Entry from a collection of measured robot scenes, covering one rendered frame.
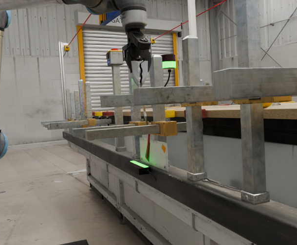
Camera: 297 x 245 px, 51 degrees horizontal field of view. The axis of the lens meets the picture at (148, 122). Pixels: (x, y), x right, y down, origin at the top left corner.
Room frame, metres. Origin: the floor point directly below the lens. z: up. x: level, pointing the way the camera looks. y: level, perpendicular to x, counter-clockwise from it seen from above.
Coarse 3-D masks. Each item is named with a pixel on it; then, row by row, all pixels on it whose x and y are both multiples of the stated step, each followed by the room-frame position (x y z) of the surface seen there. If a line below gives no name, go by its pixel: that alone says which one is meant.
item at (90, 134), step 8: (112, 128) 1.04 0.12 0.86; (120, 128) 1.04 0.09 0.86; (128, 128) 1.05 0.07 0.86; (136, 128) 1.06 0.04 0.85; (144, 128) 1.07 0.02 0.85; (152, 128) 1.09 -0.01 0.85; (184, 128) 1.13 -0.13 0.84; (88, 136) 1.00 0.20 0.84; (96, 136) 1.01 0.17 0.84; (104, 136) 1.02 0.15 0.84; (112, 136) 1.03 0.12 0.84; (120, 136) 1.04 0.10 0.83
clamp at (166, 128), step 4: (152, 124) 1.15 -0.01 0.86; (160, 124) 1.09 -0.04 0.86; (164, 124) 1.07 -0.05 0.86; (168, 124) 1.07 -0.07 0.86; (172, 124) 1.08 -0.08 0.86; (176, 124) 1.08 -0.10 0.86; (160, 128) 1.09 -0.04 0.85; (164, 128) 1.07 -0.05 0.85; (168, 128) 1.07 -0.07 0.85; (172, 128) 1.08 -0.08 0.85; (176, 128) 1.08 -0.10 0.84; (160, 132) 1.09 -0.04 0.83; (164, 132) 1.07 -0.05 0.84; (168, 132) 1.07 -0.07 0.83; (172, 132) 1.08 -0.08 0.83; (176, 132) 1.08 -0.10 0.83; (164, 136) 1.07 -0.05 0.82
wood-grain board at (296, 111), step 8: (280, 104) 1.47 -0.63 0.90; (288, 104) 1.37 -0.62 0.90; (296, 104) 1.27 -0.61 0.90; (128, 112) 2.01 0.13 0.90; (152, 112) 1.64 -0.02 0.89; (176, 112) 1.39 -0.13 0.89; (208, 112) 1.16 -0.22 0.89; (216, 112) 1.11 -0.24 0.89; (224, 112) 1.06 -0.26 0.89; (232, 112) 1.03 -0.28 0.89; (264, 112) 0.89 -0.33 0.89; (272, 112) 0.86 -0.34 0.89; (280, 112) 0.84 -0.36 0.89; (288, 112) 0.81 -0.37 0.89; (296, 112) 0.79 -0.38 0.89
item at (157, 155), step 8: (144, 144) 1.25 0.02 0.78; (152, 144) 1.17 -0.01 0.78; (160, 144) 1.10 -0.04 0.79; (144, 152) 1.25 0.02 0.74; (152, 152) 1.17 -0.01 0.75; (160, 152) 1.10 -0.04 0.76; (144, 160) 1.25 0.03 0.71; (152, 160) 1.17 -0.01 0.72; (160, 160) 1.11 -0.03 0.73; (160, 168) 1.11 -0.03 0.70
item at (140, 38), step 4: (132, 32) 1.09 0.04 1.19; (136, 32) 1.09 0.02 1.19; (140, 32) 1.10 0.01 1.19; (132, 36) 1.07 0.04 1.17; (136, 36) 1.05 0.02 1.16; (140, 36) 1.06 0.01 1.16; (144, 36) 1.07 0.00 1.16; (132, 40) 1.07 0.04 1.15; (136, 40) 1.03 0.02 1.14; (140, 40) 1.02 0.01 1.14; (144, 40) 1.02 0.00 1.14; (148, 40) 1.04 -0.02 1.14; (136, 44) 1.03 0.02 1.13; (140, 44) 1.02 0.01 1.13; (144, 44) 1.02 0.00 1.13; (148, 44) 1.02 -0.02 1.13; (140, 48) 1.02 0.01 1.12; (144, 48) 1.03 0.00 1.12; (148, 48) 1.03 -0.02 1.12
